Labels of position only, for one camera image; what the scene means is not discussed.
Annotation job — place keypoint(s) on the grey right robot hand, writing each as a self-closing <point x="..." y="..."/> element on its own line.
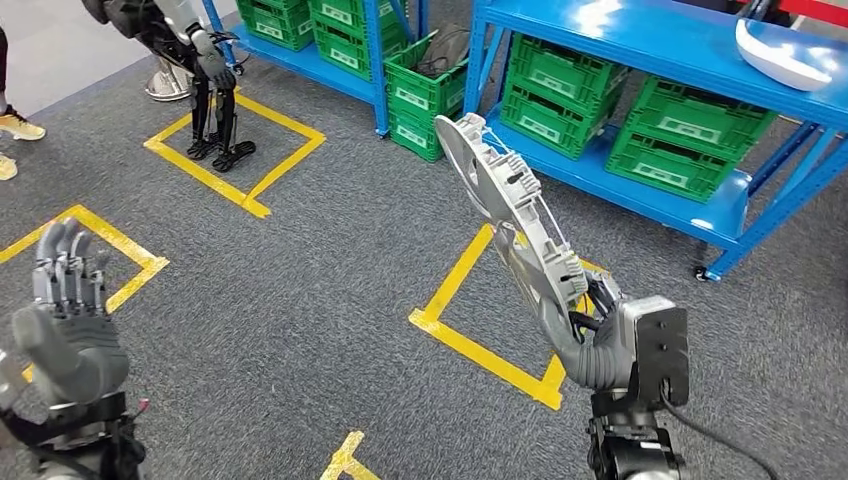
<point x="616" y="318"/>

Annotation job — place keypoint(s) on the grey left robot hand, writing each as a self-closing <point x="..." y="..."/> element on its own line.
<point x="73" y="358"/>

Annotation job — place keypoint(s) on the grey plastic wheel cover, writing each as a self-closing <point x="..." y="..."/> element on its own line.
<point x="503" y="192"/>

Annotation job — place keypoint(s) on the blue metal shelf rack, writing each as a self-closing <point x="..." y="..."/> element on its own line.
<point x="662" y="40"/>
<point x="311" y="66"/>

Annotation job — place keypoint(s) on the white plastic panel part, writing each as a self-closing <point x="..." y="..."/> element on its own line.
<point x="782" y="56"/>

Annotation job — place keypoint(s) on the yellow floor tape square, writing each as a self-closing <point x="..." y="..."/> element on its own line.
<point x="205" y="179"/>
<point x="464" y="344"/>

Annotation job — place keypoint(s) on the person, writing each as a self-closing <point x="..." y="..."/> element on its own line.
<point x="23" y="126"/>

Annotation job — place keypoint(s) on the chrome round stand base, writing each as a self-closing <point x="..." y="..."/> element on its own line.
<point x="166" y="83"/>

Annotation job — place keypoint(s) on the black standing humanoid robot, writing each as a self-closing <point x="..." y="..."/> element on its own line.
<point x="212" y="63"/>

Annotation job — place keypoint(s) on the red barrier belt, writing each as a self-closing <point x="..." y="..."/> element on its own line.
<point x="815" y="10"/>

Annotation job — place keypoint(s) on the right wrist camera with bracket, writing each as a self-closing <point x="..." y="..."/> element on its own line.
<point x="662" y="344"/>

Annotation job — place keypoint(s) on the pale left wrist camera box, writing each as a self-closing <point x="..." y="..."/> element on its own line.
<point x="10" y="381"/>

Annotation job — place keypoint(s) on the chrome stanchion post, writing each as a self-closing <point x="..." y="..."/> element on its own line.
<point x="760" y="8"/>

